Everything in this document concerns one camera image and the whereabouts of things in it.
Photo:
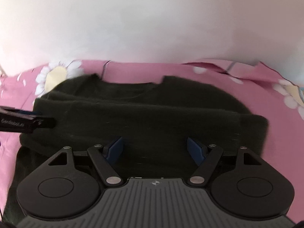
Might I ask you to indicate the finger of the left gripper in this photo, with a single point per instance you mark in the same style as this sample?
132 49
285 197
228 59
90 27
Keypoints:
22 121

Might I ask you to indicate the pink floral bed sheet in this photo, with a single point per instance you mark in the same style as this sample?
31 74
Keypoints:
264 91

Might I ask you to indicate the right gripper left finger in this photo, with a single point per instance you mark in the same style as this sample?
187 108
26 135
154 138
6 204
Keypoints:
57 190

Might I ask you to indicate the black knit sweater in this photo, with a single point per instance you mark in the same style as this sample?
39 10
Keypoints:
155 121

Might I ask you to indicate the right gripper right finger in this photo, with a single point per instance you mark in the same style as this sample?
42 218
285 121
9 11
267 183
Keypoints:
245 186

